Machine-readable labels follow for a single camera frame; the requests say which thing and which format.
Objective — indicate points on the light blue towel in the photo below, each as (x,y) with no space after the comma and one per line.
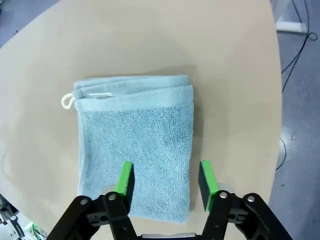
(140,130)

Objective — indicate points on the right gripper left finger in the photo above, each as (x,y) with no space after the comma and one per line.
(100,217)

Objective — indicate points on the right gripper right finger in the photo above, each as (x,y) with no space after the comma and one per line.
(232,217)

